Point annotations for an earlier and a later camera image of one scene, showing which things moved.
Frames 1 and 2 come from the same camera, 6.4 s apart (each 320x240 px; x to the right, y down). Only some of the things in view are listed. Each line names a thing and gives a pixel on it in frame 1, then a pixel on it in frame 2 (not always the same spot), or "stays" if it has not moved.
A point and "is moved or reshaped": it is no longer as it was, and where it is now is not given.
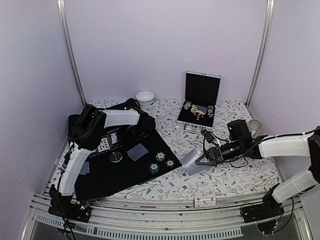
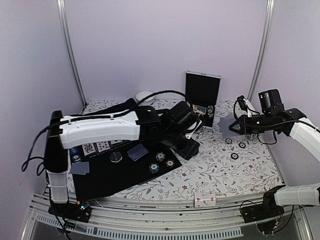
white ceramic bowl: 145,98 stays
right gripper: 212,151 → 245,126
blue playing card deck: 188,162 → 224,124
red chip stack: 170,163 stays
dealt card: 137,152 is moved or reshaped
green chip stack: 154,168 stays
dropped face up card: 205,199 stays
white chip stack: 160,156 stays
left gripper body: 131,133 → 173,142
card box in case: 199,109 stays
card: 142,150 stays
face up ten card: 104,145 stays
